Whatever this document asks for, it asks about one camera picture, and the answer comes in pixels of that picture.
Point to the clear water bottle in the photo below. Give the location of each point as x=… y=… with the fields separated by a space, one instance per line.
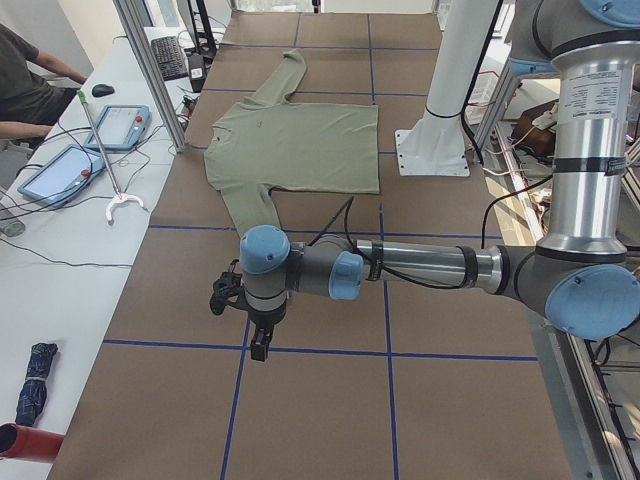
x=10 y=224

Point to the teach pendant tablet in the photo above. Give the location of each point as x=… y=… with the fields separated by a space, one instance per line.
x=63 y=177
x=120 y=127

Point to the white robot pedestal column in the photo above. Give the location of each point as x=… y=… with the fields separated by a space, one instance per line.
x=435 y=146

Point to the black computer mouse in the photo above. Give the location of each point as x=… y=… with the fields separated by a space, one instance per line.
x=102 y=90

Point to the far teach pendant tablet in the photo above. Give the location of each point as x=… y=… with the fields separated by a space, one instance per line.
x=120 y=127

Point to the black keyboard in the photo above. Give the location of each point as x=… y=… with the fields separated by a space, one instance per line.
x=169 y=57

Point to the black power adapter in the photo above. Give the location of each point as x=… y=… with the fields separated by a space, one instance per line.
x=196 y=72

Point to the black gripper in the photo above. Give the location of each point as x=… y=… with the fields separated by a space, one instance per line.
x=265 y=318

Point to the reacher grabber stick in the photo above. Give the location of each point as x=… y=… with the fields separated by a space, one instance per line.
x=120 y=197

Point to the seated person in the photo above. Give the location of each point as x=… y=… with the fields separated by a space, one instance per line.
x=30 y=105

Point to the olive green long-sleeve shirt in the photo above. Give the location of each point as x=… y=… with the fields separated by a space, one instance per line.
x=266 y=141

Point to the aluminium frame post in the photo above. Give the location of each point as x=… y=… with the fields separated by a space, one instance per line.
x=132 y=24

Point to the near teach pendant tablet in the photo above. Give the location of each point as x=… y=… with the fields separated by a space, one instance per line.
x=63 y=177

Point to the folded dark blue umbrella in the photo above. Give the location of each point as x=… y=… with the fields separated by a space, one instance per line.
x=33 y=395

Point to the red cylinder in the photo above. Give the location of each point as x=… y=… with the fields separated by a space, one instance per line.
x=29 y=444

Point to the brown box with cables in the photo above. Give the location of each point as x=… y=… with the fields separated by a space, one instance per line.
x=536 y=129

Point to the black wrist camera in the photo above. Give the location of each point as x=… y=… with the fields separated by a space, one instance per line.
x=227 y=291

